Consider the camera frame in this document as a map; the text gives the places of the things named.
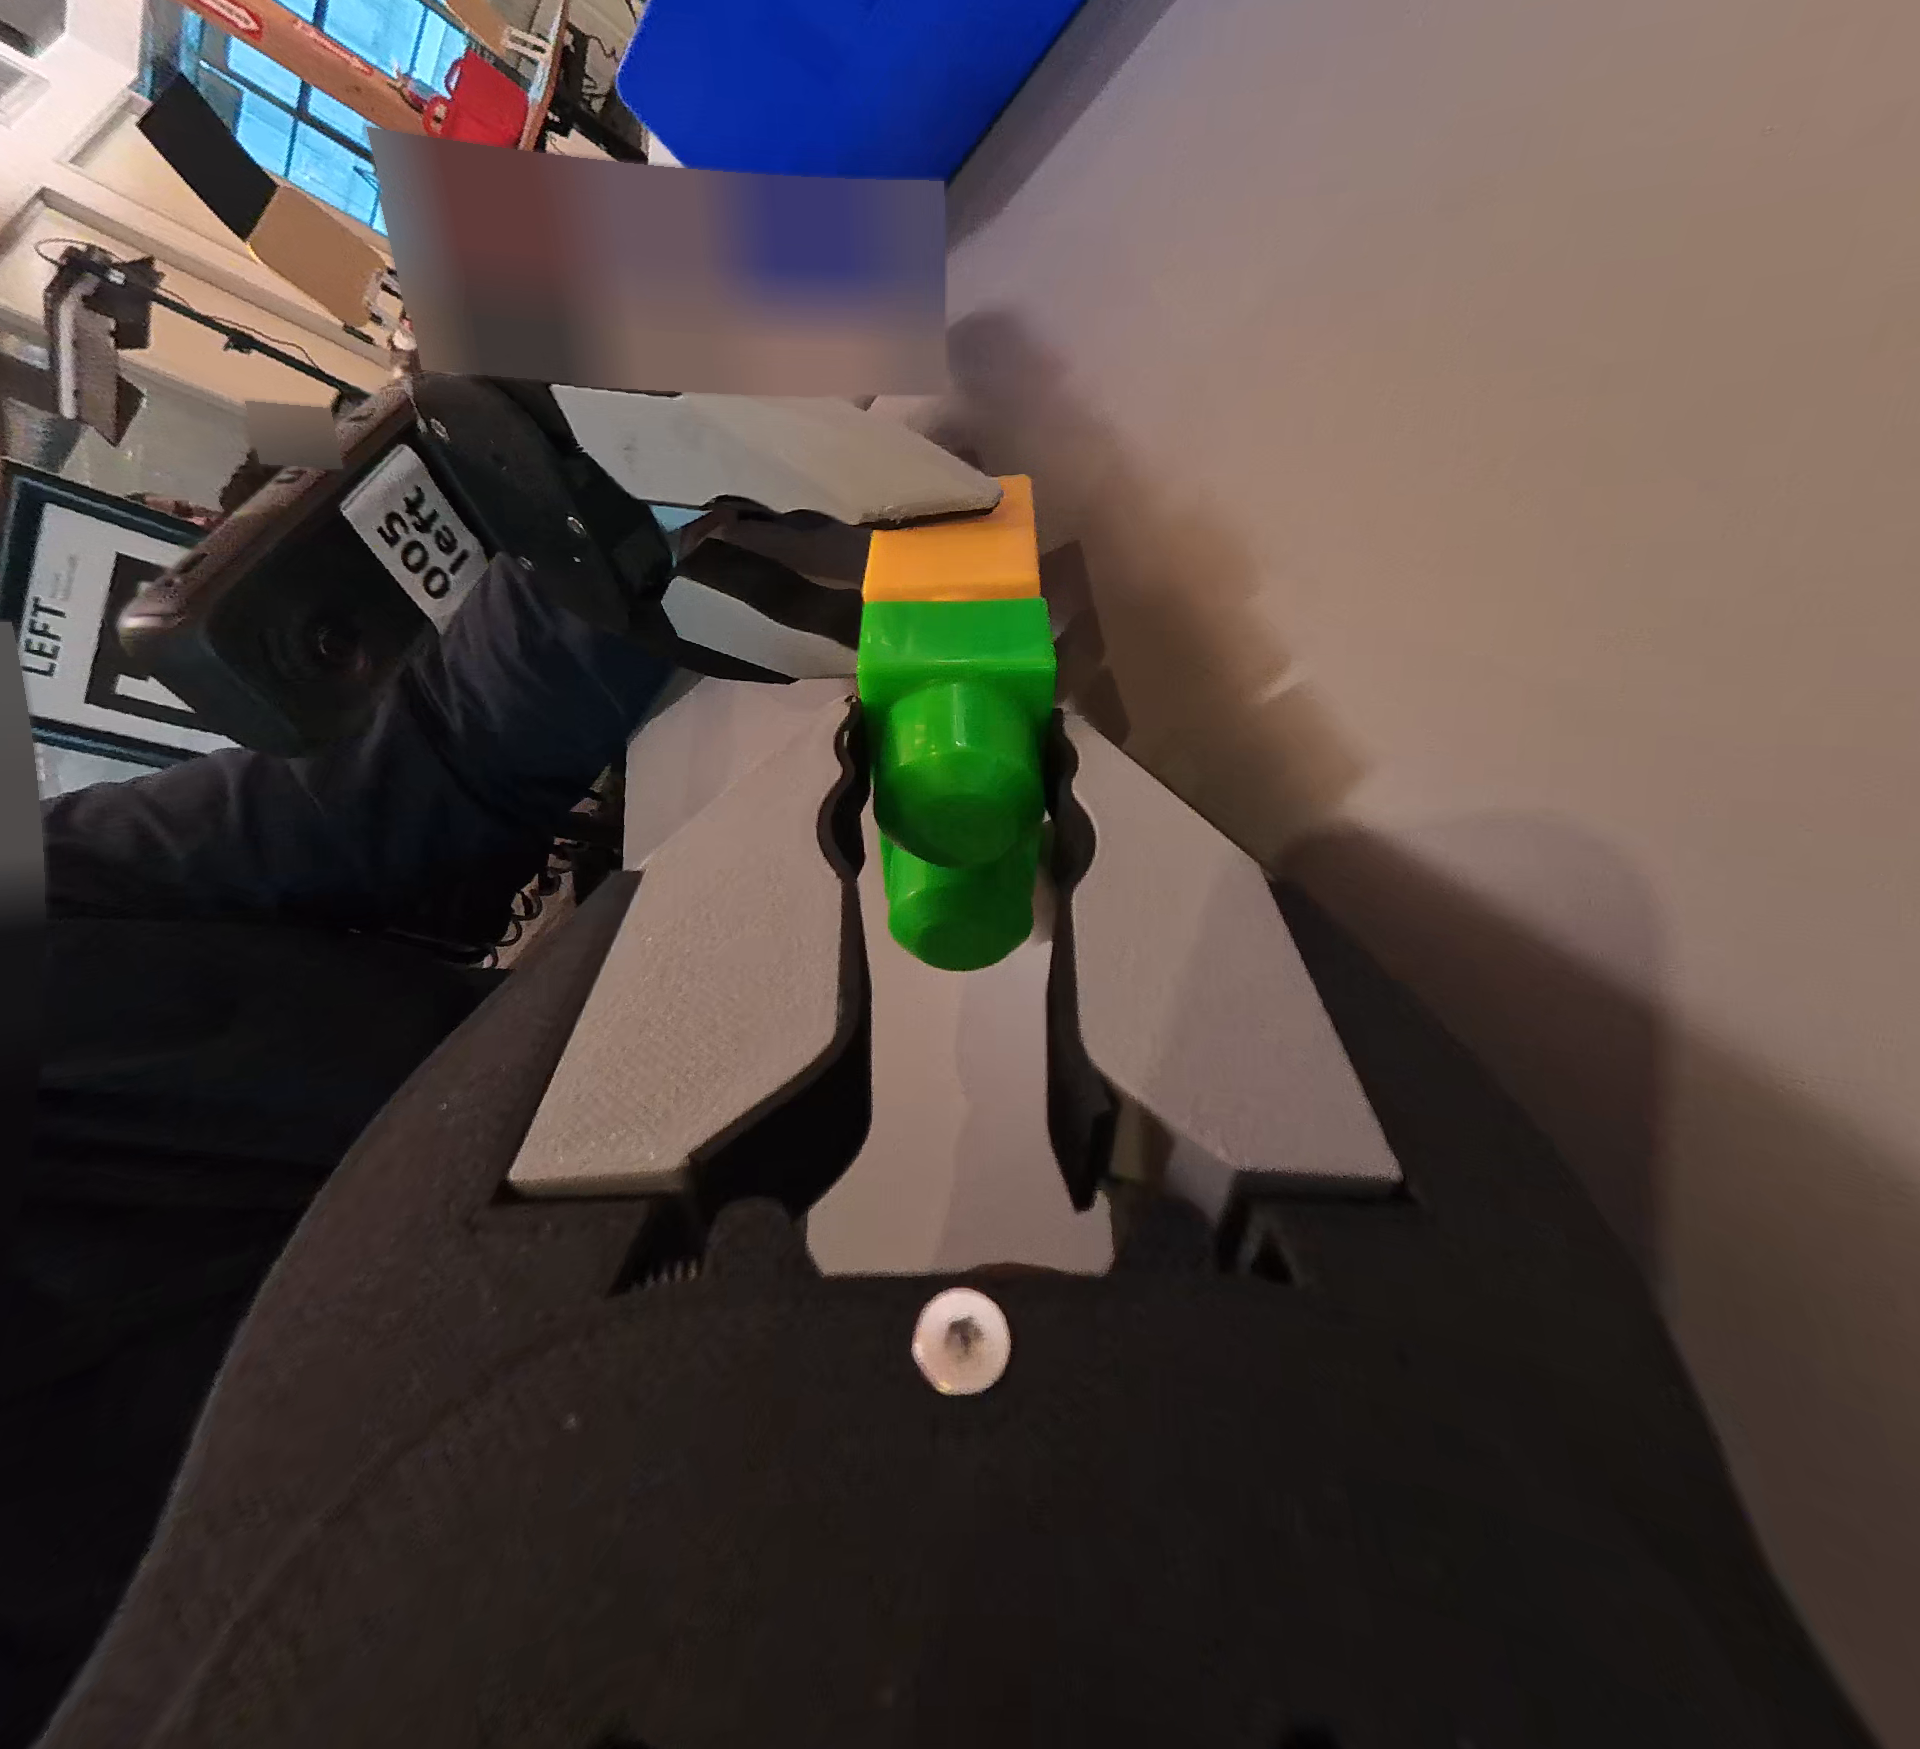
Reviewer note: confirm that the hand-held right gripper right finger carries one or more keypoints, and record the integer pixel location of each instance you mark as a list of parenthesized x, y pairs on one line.
[(1214, 1029)]

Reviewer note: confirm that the black-framed marker sign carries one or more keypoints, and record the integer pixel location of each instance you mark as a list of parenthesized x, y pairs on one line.
[(74, 639)]

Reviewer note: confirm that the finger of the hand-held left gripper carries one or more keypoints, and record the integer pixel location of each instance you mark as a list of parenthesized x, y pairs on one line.
[(734, 618), (780, 452)]

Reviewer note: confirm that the green two-stud block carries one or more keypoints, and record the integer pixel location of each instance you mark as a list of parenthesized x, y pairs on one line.
[(961, 759)]

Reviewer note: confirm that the person's left forearm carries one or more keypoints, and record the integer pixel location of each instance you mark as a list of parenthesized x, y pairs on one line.
[(374, 836)]

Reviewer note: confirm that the red storage bin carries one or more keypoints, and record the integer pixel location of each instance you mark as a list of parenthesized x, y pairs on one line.
[(482, 106)]

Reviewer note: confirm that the orange single-stud block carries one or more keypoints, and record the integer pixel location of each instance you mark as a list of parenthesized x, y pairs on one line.
[(953, 549)]

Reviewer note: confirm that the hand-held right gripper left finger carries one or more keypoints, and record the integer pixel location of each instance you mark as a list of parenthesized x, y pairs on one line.
[(690, 1029)]

